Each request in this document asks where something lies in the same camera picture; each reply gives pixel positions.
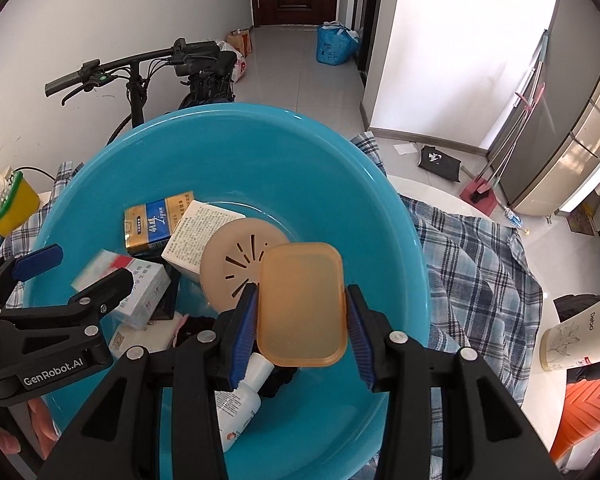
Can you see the red dustpan with broom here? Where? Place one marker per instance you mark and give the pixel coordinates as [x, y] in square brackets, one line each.
[480, 195]

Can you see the white floral tumbler cup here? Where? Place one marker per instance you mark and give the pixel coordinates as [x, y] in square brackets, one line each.
[575, 335]

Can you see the blue and gold cigarette pack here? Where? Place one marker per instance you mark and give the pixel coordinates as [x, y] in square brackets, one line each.
[152, 225]

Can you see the orange chair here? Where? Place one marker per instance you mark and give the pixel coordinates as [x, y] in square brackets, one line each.
[585, 410]

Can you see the brown box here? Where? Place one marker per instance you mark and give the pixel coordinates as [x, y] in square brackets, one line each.
[582, 220]

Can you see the clear water bottle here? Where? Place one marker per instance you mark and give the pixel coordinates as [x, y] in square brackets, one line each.
[512, 217]

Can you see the black bag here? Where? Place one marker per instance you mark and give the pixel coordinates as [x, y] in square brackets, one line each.
[437, 162]

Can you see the white paper scrap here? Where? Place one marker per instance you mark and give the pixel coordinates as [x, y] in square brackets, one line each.
[405, 148]

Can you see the orange translucent plastic lid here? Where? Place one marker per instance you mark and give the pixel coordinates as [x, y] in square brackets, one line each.
[300, 305]

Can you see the white plastic bottle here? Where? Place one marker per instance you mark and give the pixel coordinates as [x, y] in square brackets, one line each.
[235, 410]

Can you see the white round desktop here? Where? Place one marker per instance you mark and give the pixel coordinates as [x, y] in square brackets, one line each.
[440, 190]

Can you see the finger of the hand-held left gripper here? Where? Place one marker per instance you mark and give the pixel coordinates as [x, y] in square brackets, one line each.
[110, 287]
[37, 260]

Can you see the blue woven bag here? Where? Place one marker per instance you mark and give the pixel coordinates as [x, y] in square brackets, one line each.
[332, 47]

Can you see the black folding bicycle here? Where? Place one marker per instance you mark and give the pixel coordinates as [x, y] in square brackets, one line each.
[200, 75]

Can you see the brown paper bag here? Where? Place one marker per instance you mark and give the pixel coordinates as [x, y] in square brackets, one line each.
[240, 40]

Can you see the person's left hand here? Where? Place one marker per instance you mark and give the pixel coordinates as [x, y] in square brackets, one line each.
[42, 425]

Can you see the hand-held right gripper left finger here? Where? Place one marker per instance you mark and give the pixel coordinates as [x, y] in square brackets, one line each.
[245, 332]

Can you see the white box with text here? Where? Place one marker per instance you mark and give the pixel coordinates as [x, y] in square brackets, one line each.
[200, 235]

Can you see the yellow bin with green rim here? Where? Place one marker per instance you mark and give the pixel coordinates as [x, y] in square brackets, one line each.
[20, 205]

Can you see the red and white cigarette pack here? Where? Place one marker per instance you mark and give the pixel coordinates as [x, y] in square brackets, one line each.
[150, 285]

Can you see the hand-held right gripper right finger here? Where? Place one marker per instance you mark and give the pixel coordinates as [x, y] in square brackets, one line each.
[357, 342]

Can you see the black jacket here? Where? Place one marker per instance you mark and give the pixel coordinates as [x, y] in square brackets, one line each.
[575, 305]

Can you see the blue plaid cloth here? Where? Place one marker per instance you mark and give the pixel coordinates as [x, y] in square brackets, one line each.
[470, 260]

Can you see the black framed glass door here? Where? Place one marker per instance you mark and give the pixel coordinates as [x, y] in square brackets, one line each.
[375, 10]

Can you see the beige round slotted disc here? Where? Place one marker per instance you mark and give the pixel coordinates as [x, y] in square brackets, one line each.
[230, 255]

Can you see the blue plastic basin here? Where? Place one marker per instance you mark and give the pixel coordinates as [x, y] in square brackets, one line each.
[305, 175]

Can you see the white flat packet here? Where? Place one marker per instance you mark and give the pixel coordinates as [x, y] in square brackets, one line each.
[150, 332]

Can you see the white plastic bag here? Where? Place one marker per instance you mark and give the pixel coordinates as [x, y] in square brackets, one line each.
[239, 67]

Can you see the silver refrigerator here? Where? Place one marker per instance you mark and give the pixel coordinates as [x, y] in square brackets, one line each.
[570, 125]

